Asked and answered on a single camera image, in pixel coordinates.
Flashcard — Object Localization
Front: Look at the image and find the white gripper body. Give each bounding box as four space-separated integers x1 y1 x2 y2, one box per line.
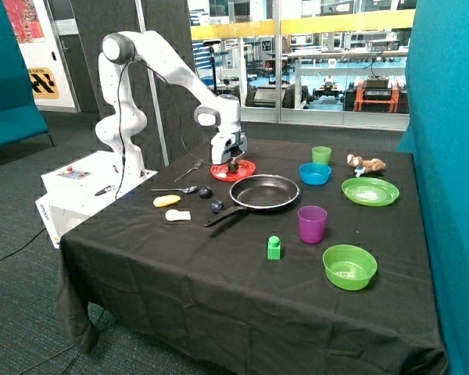
210 131 248 164

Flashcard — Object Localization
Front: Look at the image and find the green toy capsicum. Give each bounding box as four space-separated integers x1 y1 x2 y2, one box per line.
229 163 239 173

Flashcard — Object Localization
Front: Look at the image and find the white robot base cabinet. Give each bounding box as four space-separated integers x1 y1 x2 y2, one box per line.
35 151 156 248

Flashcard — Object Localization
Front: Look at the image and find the red plastic plate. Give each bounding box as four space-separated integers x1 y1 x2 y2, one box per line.
210 160 256 182

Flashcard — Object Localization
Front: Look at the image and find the green plastic plate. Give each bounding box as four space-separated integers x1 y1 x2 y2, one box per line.
342 177 399 207

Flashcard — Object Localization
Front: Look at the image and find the silver fork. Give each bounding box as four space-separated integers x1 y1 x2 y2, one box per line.
174 159 203 182

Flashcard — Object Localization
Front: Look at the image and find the black frying pan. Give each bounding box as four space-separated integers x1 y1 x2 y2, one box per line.
203 174 300 227

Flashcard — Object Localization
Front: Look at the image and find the dark purple toy plum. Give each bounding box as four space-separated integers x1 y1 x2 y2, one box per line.
198 186 213 198

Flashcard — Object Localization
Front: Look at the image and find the dark blue toy plum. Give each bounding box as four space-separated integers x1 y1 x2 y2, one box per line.
210 199 225 214

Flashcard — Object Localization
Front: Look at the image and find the silver spoon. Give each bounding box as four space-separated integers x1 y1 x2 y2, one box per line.
151 186 198 194

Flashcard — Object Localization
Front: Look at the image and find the blue plastic bowl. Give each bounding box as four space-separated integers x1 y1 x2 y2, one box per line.
299 162 332 186

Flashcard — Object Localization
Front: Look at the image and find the green plastic cup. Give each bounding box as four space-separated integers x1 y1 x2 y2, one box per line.
311 146 331 165

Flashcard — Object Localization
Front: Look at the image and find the yellow toy vegetable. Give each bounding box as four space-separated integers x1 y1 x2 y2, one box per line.
152 195 181 208

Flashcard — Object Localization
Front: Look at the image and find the white toy vegetable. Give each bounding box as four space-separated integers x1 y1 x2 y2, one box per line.
165 209 192 222

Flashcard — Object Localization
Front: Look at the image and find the purple plastic cup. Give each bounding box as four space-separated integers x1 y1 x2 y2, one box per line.
298 205 328 244

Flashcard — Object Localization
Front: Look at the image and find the green toy block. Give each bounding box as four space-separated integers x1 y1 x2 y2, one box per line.
267 235 281 260

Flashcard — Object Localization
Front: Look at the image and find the brown plush toy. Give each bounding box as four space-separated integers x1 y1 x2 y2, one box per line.
346 154 386 177

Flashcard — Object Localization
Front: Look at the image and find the black tablecloth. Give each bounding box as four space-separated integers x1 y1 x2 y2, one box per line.
59 144 449 374

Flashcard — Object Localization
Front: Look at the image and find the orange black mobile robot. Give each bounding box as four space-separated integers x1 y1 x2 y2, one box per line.
353 76 399 113

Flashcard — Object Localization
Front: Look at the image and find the green plastic bowl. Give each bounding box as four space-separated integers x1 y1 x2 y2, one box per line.
322 245 378 291

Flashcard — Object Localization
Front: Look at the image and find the yellow black warning sign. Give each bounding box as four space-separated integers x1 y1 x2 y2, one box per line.
28 67 59 100

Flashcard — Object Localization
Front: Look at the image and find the teal partition panel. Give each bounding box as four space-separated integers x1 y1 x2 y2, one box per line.
399 1 469 374

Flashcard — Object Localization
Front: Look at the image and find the teal sofa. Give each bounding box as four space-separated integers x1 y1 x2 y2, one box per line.
0 1 49 147

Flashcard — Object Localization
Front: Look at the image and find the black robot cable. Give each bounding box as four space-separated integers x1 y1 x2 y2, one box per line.
114 58 216 200

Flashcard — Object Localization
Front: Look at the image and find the red wall poster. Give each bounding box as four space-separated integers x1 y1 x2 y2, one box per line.
2 0 45 44

